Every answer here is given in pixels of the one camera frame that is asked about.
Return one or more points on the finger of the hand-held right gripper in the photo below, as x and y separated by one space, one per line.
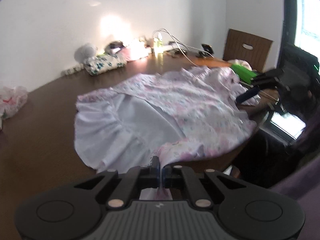
247 95
265 78

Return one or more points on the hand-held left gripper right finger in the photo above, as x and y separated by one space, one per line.
164 177

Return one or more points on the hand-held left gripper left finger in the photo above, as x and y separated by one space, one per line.
157 173

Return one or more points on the pink floral garment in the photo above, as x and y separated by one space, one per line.
195 110

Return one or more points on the green plastic container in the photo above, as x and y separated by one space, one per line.
243 73

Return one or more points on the white fluffy cloth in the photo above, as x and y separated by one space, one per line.
240 63

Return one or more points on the brown wooden chair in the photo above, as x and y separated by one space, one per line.
235 52

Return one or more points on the black phone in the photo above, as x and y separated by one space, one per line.
208 48

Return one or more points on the white power strip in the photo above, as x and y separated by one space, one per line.
170 47
72 70

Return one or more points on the clear bottle green label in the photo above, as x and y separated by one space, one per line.
158 42

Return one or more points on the person's purple clothing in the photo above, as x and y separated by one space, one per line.
307 200

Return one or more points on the folded cream cloth green flowers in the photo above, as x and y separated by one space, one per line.
102 65

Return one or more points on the small grey box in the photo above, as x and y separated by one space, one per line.
115 46

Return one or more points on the white round speaker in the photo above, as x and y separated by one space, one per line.
83 52

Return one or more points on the clear plastic bag red print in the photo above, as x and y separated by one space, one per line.
12 100

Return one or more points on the window with dark frame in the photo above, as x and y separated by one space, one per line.
306 12

